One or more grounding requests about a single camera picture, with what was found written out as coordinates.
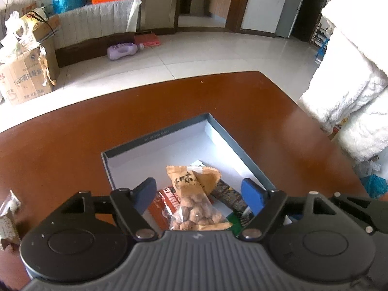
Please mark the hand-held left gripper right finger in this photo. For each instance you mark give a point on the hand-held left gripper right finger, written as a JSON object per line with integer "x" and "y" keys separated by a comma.
{"x": 253, "y": 195}

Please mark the tan peanut snack packet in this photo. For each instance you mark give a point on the tan peanut snack packet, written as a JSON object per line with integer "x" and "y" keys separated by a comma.
{"x": 194, "y": 206}

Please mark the beige tape roll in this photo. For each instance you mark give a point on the beige tape roll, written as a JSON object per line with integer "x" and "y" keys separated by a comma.
{"x": 22, "y": 27}

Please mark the green snack packet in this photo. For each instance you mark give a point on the green snack packet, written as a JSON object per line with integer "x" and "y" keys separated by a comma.
{"x": 235, "y": 218}

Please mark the small white plastic bag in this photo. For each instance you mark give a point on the small white plastic bag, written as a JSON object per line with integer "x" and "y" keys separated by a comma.
{"x": 368, "y": 167}

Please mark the red orange snack packet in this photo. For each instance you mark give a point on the red orange snack packet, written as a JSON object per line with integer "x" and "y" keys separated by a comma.
{"x": 163, "y": 203}

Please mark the large printed cardboard box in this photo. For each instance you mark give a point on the large printed cardboard box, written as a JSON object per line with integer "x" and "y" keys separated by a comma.
{"x": 24, "y": 78}

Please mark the clear white snack packet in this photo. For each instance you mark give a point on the clear white snack packet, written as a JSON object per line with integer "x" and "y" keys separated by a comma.
{"x": 13, "y": 201}

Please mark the blue plastic stool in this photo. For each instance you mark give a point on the blue plastic stool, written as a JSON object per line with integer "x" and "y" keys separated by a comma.
{"x": 322, "y": 47}

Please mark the cabinet with white cloth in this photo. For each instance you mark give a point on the cabinet with white cloth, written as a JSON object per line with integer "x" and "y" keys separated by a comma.
{"x": 91, "y": 24}

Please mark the clear wrapped snack on table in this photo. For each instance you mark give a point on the clear wrapped snack on table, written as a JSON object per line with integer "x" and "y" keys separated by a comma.
{"x": 7, "y": 230}

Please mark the small blue plastic bag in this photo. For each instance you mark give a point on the small blue plastic bag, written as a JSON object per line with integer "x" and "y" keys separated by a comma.
{"x": 376, "y": 186}

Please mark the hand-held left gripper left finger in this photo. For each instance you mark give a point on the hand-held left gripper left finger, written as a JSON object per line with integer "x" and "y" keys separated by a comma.
{"x": 145, "y": 194}

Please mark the purple detergent bottle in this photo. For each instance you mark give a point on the purple detergent bottle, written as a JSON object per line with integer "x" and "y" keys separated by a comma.
{"x": 121, "y": 51}

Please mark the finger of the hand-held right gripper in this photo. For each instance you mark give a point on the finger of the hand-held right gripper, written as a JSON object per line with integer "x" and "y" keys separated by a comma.
{"x": 376, "y": 215}

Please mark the dark brown snack bar packet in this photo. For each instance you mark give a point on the dark brown snack bar packet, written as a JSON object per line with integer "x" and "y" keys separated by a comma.
{"x": 229, "y": 195}

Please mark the small brown cardboard box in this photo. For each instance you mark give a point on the small brown cardboard box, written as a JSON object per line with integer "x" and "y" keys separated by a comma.
{"x": 42, "y": 31}

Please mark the grey cardboard box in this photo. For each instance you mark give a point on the grey cardboard box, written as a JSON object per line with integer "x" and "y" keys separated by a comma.
{"x": 169, "y": 148}

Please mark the silver refrigerator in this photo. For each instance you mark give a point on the silver refrigerator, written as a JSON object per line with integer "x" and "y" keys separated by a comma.
{"x": 289, "y": 6}

